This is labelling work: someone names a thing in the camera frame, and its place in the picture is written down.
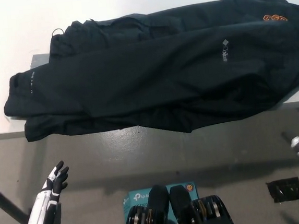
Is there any grey table mat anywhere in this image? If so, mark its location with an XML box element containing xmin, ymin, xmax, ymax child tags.
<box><xmin>28</xmin><ymin>52</ymin><xmax>55</xmax><ymax>71</ymax></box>

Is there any teal tp-link box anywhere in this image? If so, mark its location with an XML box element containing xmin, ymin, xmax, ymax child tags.
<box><xmin>121</xmin><ymin>182</ymin><xmax>201</xmax><ymax>224</ymax></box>

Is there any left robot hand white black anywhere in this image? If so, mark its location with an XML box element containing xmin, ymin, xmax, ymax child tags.
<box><xmin>17</xmin><ymin>159</ymin><xmax>75</xmax><ymax>224</ymax></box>

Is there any black jacket with orange logo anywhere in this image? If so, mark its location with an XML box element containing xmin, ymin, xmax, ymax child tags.
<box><xmin>0</xmin><ymin>0</ymin><xmax>299</xmax><ymax>150</ymax></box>

